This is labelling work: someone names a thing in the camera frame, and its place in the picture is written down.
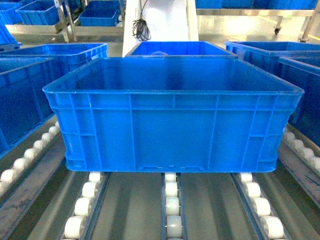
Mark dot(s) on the large blue plastic crate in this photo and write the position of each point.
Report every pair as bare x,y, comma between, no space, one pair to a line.
172,114

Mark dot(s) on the blue crate behind centre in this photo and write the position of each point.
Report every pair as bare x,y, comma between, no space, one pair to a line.
178,49

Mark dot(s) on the white pillar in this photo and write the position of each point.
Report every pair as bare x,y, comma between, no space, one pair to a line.
167,21

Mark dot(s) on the centre white roller track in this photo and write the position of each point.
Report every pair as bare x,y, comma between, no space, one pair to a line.
173,223

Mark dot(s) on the white roller track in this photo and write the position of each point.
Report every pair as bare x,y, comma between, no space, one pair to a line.
265,221
173,223
80,224

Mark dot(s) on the blue crate back left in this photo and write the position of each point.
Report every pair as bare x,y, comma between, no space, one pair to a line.
69,56

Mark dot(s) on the blue crate back right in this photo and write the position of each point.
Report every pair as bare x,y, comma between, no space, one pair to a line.
265,54

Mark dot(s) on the distant blue crate centre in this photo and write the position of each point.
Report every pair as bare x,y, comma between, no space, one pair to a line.
101,13

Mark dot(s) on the distant blue crate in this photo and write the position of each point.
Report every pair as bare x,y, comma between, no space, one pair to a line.
101,13
39,12

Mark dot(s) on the left white roller track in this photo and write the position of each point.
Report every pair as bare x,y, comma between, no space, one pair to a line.
80,224

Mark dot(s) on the blue crate on left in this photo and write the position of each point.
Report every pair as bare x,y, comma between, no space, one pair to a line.
23,104

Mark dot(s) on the far right roller track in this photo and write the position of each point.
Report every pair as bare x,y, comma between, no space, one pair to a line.
301,158

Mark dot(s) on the blue crate on right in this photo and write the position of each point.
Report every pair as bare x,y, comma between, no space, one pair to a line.
304,72

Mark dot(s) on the right white roller track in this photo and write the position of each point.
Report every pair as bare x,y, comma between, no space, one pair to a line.
265,221

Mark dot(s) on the distant blue crate left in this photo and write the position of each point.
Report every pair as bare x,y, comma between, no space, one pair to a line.
39,12

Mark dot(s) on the far left roller track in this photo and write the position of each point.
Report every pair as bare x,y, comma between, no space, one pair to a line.
11,175

